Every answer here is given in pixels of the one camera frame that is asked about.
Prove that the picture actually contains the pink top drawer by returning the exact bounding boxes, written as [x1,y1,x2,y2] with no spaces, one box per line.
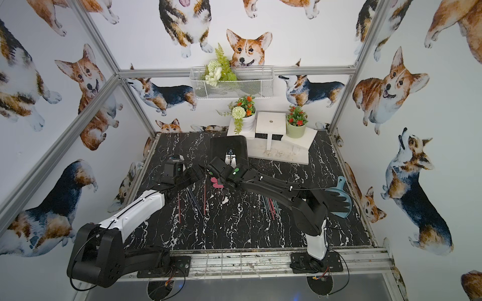
[210,177,223,189]

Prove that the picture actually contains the black drawer cabinet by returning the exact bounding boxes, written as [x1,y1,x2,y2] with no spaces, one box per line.
[208,135,249,165]

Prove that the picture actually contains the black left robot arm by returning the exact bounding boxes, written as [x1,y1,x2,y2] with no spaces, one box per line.
[67,158,204,288]

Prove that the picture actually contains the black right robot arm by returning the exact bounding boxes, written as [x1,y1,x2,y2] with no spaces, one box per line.
[206,158,352,260]

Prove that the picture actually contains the red pencil near drawer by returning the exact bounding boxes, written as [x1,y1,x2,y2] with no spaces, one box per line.
[203,179,207,216]

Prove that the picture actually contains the red pencil far left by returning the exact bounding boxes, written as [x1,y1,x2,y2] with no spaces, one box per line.
[177,193,182,224]

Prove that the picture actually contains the dark blue pencil left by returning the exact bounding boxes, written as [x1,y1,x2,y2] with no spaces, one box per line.
[187,188,204,216]

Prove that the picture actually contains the white wooden stand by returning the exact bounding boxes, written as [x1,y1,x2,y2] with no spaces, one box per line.
[239,112,318,165]

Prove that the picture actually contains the red pencil right group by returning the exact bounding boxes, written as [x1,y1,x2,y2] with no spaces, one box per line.
[266,198,276,220]

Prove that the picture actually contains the white pot orange flowers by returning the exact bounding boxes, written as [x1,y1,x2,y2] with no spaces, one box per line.
[217,95,256,134]

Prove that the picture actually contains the green pot red flowers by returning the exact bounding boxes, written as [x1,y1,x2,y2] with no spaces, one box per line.
[286,105,308,139]

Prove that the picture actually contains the green fern with white flowers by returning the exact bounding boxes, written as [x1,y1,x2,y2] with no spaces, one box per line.
[202,44,237,87]

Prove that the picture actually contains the teal plastic scoop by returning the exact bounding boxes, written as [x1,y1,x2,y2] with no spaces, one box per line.
[325,176,353,218]

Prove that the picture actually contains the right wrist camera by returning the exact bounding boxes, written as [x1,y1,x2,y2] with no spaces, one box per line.
[225,149,237,168]

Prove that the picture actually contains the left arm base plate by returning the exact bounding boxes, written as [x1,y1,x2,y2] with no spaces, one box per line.
[137,256,192,278]

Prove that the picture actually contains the white wire basket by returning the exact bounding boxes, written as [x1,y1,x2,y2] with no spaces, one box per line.
[190,66,274,100]

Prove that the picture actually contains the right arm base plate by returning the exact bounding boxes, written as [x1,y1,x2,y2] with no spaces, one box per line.
[289,250,344,274]

